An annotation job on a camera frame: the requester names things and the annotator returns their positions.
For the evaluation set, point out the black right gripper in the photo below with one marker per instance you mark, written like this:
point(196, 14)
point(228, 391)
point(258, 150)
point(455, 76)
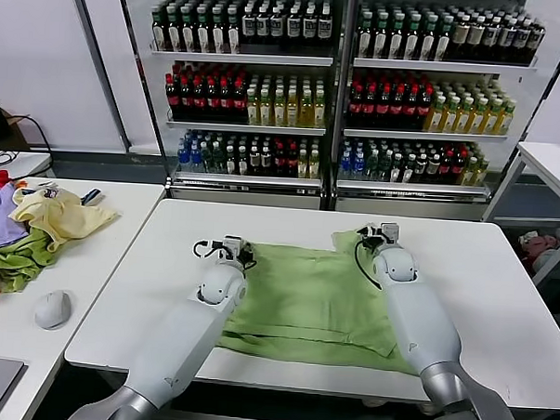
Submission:
point(371, 239)

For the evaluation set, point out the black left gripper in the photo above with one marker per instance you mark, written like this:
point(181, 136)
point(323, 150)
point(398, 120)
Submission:
point(246, 257)

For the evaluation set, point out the light green polo shirt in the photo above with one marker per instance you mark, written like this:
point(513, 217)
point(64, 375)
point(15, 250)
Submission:
point(304, 304)

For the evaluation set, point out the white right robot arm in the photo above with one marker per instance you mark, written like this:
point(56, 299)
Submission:
point(419, 318)

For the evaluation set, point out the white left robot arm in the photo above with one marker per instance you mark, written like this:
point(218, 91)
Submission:
point(181, 336)

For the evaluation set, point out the pink clothes heap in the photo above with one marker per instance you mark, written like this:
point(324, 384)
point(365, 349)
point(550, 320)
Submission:
point(539, 246)

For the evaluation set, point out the green tinted drink bottle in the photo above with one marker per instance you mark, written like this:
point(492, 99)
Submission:
point(218, 162)
point(207, 161)
point(385, 169)
point(372, 169)

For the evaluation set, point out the blue water bottle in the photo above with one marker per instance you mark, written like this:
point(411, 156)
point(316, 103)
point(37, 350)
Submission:
point(345, 167)
point(358, 168)
point(195, 161)
point(183, 160)

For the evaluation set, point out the dark drink bottle white cap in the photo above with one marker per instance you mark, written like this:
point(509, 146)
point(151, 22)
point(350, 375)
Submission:
point(242, 163)
point(420, 171)
point(433, 171)
point(396, 170)
point(266, 164)
point(254, 163)
point(408, 170)
point(230, 162)

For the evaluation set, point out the pale yellow drink bottle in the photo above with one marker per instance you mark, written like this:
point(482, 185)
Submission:
point(481, 173)
point(314, 166)
point(470, 173)
point(303, 166)

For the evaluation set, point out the dark bottle red label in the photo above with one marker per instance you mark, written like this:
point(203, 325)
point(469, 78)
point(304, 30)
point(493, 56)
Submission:
point(279, 165)
point(459, 172)
point(291, 165)
point(446, 172)

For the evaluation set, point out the red cap cola bottle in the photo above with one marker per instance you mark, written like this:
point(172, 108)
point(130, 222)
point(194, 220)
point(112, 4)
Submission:
point(397, 112)
point(356, 110)
point(185, 102)
point(212, 104)
point(199, 103)
point(225, 104)
point(384, 111)
point(370, 110)
point(411, 112)
point(239, 105)
point(172, 102)
point(424, 113)

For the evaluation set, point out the blue white striped garment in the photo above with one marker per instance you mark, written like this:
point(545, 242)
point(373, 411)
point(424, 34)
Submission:
point(92, 198)

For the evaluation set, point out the pale yellow shirt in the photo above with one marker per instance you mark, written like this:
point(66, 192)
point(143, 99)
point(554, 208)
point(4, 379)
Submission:
point(70, 220)

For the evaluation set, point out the white side table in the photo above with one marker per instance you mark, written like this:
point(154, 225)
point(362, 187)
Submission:
point(552, 163)

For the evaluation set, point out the green cap bottle white label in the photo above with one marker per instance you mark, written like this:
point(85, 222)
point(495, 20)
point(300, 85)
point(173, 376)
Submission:
point(365, 41)
point(173, 34)
point(218, 36)
point(381, 41)
point(232, 37)
point(396, 42)
point(444, 44)
point(158, 34)
point(413, 43)
point(187, 35)
point(428, 43)
point(202, 36)

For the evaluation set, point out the white computer mouse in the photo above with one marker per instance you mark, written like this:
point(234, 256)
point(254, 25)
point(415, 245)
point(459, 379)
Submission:
point(51, 310)

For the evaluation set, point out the dark tea bottle white label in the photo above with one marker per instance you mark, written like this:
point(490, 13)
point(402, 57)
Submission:
point(309, 29)
point(263, 27)
point(324, 29)
point(293, 28)
point(248, 26)
point(278, 27)

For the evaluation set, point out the dark bottle beige label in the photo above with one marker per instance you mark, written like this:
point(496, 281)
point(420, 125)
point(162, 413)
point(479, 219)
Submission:
point(461, 35)
point(521, 38)
point(491, 37)
point(506, 37)
point(476, 36)
point(536, 39)

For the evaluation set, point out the crumpled olive green garment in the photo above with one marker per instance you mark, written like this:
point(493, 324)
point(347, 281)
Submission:
point(12, 264)

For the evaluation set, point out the brown cardboard box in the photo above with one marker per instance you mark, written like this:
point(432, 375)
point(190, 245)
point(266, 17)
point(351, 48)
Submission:
point(19, 136)

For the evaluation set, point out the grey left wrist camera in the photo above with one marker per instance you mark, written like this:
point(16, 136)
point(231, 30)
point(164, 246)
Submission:
point(231, 247)

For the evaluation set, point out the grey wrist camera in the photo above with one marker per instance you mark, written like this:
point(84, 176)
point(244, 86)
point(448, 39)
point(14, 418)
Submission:
point(391, 233)
point(231, 247)

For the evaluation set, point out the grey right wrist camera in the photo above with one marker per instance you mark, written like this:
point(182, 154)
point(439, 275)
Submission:
point(391, 233)

